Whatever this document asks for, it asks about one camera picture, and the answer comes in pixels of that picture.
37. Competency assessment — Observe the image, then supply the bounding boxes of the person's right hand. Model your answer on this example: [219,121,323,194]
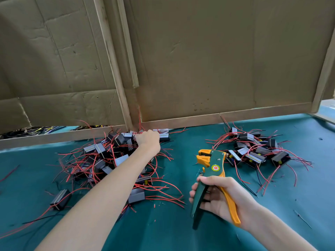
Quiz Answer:
[188,175,261,225]

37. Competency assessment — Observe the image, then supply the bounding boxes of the person's left hand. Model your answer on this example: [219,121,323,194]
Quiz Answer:
[133,129,162,158]

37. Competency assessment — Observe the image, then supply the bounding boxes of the orange green wire strippers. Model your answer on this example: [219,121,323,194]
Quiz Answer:
[191,149,242,229]

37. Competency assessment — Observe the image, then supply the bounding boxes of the pile of wired transformers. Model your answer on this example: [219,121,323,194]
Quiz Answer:
[205,115,313,197]
[0,117,186,238]

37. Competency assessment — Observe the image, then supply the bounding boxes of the person's right forearm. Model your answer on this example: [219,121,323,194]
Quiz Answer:
[243,201,317,251]

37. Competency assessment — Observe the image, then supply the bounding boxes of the person's left forearm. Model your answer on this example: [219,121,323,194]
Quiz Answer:
[34,146,158,251]

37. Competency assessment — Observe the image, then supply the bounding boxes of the thin wooden strip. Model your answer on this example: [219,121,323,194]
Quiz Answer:
[116,0,140,88]

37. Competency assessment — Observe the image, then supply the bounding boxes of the smooth brown cardboard panel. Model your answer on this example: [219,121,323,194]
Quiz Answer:
[126,0,335,121]

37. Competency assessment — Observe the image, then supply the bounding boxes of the flat grey board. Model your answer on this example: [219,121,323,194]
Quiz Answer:
[313,99,335,124]

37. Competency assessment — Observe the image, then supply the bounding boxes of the creased brown cardboard panel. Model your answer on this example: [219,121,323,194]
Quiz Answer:
[0,0,126,135]

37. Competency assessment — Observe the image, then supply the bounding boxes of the long wooden bottom rail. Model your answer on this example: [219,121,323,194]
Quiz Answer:
[141,103,313,130]

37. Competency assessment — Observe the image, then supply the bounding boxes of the wide wooden post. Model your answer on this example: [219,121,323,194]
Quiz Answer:
[93,0,134,131]

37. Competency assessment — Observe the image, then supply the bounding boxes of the short wooden bottom rail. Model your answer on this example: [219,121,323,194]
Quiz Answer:
[0,125,128,151]

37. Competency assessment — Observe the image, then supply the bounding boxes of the heap of black cables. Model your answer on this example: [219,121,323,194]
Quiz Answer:
[0,124,108,140]

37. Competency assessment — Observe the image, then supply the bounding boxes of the wooden corner post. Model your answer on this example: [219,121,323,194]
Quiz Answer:
[310,34,335,114]

